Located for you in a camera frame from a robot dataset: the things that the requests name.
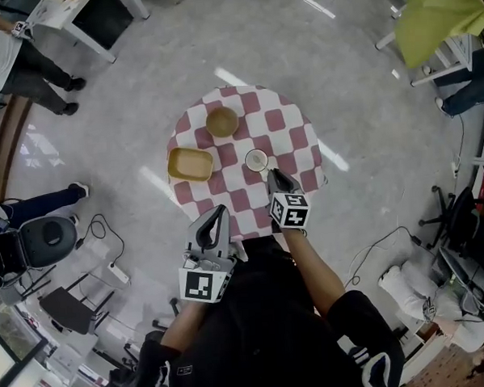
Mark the wooden step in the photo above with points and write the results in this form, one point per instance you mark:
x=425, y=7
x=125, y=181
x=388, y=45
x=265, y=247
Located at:
x=1, y=152

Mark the person's right forearm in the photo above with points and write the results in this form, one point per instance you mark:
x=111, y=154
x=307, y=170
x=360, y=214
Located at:
x=310, y=266

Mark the black stool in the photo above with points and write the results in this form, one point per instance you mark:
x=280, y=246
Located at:
x=68, y=311

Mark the grey black chair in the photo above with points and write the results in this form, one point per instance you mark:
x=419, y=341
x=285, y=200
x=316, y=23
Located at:
x=48, y=239

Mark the person's black shirt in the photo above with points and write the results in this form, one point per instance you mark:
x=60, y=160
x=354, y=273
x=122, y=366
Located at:
x=265, y=329

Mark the black box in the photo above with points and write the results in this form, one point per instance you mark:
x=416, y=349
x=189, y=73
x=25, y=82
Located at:
x=103, y=22

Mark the person's left forearm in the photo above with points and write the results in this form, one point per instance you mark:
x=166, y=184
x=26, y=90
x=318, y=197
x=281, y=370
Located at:
x=184, y=325

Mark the black office chair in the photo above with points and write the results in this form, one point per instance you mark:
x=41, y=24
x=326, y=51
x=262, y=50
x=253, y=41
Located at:
x=470, y=225

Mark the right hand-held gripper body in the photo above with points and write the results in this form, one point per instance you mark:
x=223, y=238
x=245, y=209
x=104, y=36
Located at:
x=289, y=210

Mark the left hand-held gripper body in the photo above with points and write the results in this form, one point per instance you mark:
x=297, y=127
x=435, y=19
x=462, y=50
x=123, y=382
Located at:
x=198, y=284

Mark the white cup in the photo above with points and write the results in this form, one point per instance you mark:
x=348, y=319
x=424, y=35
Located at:
x=248, y=166

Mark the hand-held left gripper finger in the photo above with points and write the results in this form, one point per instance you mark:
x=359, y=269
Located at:
x=224, y=234
x=195, y=237

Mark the white power strip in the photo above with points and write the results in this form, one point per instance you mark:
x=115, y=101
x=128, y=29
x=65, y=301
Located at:
x=118, y=273
x=456, y=170

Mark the black equipment case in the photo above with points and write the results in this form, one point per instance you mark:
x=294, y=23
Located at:
x=4, y=255

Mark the white table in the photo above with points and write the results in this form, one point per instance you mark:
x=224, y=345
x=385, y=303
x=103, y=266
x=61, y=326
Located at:
x=449, y=56
x=66, y=11

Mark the rectangular wooden tray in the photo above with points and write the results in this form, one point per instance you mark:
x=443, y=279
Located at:
x=190, y=164

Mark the small metal spoon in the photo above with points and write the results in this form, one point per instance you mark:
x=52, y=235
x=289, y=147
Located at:
x=256, y=159

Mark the red white checkered tablecloth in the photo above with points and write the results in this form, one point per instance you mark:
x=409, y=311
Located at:
x=278, y=122

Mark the round wooden bowl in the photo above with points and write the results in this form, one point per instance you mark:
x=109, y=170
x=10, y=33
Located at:
x=222, y=123

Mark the yellow-green cloth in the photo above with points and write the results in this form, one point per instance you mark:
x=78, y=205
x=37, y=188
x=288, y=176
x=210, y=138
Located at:
x=439, y=20

